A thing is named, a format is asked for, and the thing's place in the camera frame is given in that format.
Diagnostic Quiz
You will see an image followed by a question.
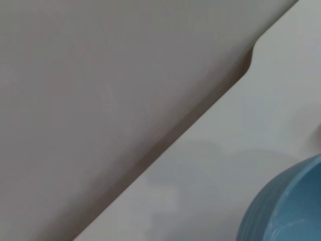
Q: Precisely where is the blue plastic bowl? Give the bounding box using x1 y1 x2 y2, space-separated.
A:
235 154 321 241

